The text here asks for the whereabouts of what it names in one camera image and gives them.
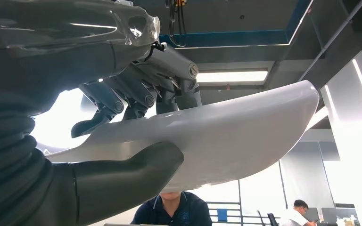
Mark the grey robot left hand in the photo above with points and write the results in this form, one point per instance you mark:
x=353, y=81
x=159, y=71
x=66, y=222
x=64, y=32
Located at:
x=59, y=62

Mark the long ceiling light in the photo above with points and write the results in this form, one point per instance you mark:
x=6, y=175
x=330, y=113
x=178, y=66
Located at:
x=231, y=76

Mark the blue ceiling beam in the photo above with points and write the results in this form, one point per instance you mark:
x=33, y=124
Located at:
x=231, y=38

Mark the person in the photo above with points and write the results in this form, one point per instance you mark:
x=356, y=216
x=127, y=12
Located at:
x=295, y=216
x=174, y=212

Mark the grey ceiling pipe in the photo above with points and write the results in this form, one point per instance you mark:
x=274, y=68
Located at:
x=331, y=40

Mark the dark computer monitor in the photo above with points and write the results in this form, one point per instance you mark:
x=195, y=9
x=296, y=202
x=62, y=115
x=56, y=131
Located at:
x=337, y=215

